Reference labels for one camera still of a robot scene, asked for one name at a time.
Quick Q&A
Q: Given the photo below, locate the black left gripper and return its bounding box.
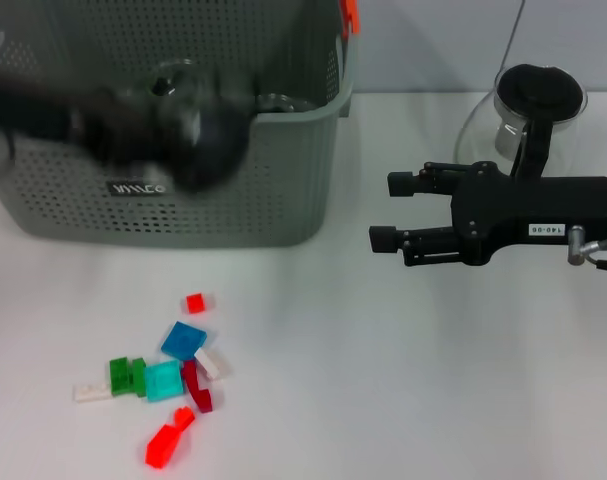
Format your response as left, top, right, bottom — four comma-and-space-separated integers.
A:
0, 74, 184, 166

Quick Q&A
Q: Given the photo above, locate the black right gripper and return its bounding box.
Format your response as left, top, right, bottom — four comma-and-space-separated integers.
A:
368, 160, 607, 268

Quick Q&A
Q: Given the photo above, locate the glass teacup black sleeve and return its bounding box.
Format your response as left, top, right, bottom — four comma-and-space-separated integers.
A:
172, 89, 257, 194
255, 92, 317, 115
145, 58, 209, 101

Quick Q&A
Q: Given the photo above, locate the grey perforated storage bin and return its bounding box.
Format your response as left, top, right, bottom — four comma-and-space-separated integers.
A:
0, 0, 362, 249

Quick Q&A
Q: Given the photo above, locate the orange bin clip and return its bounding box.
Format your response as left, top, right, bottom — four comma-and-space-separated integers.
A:
338, 0, 362, 36

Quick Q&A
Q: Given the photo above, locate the silver metal connector plug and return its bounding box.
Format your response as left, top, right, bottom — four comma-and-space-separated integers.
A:
567, 225, 607, 266

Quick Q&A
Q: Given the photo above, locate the glass teapot black lid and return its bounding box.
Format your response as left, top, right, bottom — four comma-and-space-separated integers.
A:
455, 63, 589, 179

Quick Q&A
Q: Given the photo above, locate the blue flat square brick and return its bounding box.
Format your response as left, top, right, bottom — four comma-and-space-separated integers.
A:
160, 321, 208, 361

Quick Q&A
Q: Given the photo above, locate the white small brick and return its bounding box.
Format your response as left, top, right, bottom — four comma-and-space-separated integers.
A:
192, 347, 232, 381

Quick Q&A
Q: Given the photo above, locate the green brick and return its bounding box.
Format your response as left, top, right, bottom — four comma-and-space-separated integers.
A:
108, 357, 148, 399

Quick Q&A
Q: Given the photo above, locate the teal square brick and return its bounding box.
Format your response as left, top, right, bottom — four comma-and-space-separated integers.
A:
143, 362, 185, 404

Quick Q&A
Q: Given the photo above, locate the dark red curved brick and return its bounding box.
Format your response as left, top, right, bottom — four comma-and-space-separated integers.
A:
181, 360, 215, 415

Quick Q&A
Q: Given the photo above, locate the white flat long brick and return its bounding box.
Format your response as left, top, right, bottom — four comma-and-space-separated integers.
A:
72, 380, 113, 404

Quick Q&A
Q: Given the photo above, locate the small orange-red brick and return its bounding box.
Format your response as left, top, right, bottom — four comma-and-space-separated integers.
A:
172, 405, 197, 432

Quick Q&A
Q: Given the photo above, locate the large orange-red brick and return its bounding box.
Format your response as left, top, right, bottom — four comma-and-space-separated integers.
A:
145, 422, 182, 470

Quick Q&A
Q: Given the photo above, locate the thin grey hanging cable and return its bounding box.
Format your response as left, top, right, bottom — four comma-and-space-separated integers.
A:
497, 0, 527, 71

